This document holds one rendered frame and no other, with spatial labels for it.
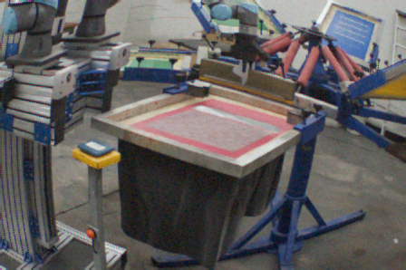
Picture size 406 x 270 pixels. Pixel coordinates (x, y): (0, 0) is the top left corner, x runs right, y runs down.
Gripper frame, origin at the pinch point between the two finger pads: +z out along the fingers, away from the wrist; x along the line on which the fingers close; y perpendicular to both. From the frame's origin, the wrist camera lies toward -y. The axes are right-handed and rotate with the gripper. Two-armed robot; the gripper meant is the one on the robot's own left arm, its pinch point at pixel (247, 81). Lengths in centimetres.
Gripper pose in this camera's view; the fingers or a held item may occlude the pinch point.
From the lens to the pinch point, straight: 242.1
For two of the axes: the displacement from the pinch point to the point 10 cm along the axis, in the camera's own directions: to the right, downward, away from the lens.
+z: -1.2, 9.5, 3.0
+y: -8.6, -2.5, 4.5
